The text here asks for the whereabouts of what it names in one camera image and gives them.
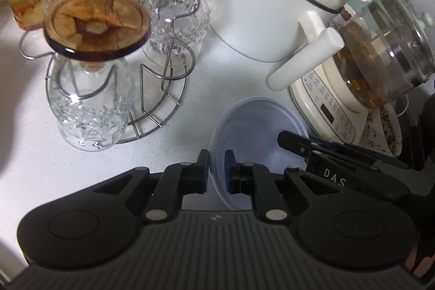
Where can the amber foot crystal glass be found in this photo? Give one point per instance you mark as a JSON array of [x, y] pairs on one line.
[[85, 106]]

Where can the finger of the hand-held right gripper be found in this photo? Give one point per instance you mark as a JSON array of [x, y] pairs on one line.
[[367, 154], [340, 171]]

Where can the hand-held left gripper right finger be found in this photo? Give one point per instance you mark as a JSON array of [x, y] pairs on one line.
[[230, 171]]

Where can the patterned bowl with residue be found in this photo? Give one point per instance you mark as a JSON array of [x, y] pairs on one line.
[[387, 130]]

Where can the cream kettle base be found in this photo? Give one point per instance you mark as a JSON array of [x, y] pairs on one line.
[[326, 106]]

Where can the glass tea kettle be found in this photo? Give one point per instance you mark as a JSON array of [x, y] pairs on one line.
[[373, 48]]

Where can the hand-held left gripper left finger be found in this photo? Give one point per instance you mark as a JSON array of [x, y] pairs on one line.
[[204, 171]]

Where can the white enamel pot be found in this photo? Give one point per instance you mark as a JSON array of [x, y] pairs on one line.
[[265, 11]]

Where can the light blue plastic bowl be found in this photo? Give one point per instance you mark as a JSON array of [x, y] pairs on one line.
[[251, 127]]

